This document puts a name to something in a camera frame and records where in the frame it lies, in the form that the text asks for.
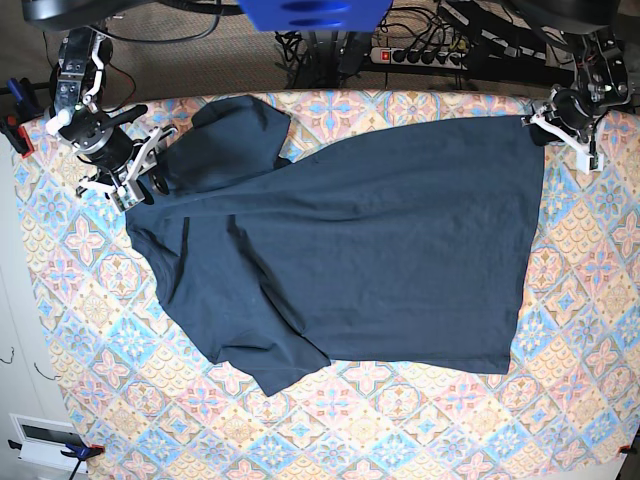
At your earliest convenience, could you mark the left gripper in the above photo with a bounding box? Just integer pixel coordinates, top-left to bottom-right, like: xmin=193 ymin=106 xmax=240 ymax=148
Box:
xmin=521 ymin=87 xmax=608 ymax=154

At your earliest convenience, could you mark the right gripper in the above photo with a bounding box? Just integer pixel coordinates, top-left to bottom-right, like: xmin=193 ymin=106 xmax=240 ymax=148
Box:
xmin=75 ymin=125 xmax=178 ymax=198

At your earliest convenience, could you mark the dark navy t-shirt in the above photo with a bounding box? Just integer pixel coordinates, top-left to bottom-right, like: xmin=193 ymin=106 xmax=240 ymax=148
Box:
xmin=126 ymin=96 xmax=544 ymax=396

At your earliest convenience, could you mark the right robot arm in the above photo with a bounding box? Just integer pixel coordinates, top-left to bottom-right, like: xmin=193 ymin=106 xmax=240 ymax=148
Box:
xmin=46 ymin=27 xmax=177 ymax=212

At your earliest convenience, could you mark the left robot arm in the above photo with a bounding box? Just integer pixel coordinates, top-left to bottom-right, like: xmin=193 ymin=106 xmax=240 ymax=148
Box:
xmin=521 ymin=27 xmax=632 ymax=174

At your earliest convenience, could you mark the white power strip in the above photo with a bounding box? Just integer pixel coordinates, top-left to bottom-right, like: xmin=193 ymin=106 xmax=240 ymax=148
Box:
xmin=369 ymin=47 xmax=465 ymax=69

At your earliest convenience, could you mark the blue orange clamp top left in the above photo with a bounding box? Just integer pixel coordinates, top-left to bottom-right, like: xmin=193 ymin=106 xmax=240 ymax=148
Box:
xmin=1 ymin=77 xmax=37 ymax=158

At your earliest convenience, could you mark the blue orange clamp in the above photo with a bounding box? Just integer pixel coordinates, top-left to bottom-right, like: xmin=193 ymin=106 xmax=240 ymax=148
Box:
xmin=1 ymin=77 xmax=37 ymax=158
xmin=7 ymin=440 xmax=105 ymax=479

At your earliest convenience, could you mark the patterned colourful tablecloth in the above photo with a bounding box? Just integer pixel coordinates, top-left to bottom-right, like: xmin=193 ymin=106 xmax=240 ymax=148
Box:
xmin=11 ymin=112 xmax=639 ymax=479

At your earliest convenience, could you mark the blue orange clamp bottom left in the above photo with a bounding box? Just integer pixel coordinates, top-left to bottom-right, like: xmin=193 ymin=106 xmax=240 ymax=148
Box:
xmin=7 ymin=440 xmax=105 ymax=479

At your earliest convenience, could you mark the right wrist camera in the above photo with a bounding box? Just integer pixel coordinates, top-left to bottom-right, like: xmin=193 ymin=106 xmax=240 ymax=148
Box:
xmin=109 ymin=180 xmax=146 ymax=213

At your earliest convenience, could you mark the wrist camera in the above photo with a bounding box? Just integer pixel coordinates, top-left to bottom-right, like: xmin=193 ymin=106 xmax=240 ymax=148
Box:
xmin=575 ymin=151 xmax=604 ymax=174
xmin=109 ymin=180 xmax=146 ymax=213

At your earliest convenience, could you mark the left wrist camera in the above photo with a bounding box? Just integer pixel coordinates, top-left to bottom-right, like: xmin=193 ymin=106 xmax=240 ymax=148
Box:
xmin=575 ymin=151 xmax=604 ymax=174

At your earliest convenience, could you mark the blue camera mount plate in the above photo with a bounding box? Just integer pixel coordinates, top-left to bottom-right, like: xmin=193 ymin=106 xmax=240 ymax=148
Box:
xmin=238 ymin=0 xmax=392 ymax=32

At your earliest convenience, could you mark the white wall outlet box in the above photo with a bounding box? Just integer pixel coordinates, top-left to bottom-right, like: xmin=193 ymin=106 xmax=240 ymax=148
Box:
xmin=9 ymin=413 xmax=82 ymax=473

